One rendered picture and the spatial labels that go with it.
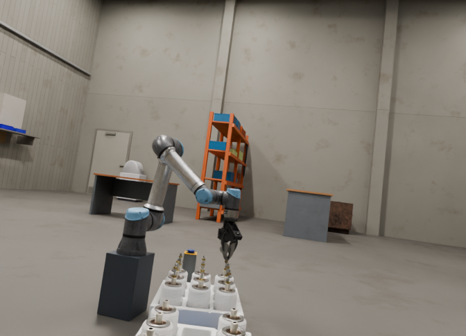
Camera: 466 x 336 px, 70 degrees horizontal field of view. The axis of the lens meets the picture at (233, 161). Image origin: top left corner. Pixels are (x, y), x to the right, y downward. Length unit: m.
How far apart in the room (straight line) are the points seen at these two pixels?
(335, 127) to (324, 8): 3.60
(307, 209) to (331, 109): 4.54
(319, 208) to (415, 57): 6.08
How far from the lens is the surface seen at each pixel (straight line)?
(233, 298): 1.54
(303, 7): 11.25
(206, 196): 1.61
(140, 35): 12.32
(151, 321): 1.18
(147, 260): 1.85
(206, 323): 1.53
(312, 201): 6.12
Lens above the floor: 0.69
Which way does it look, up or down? 5 degrees up
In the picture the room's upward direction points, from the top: 7 degrees clockwise
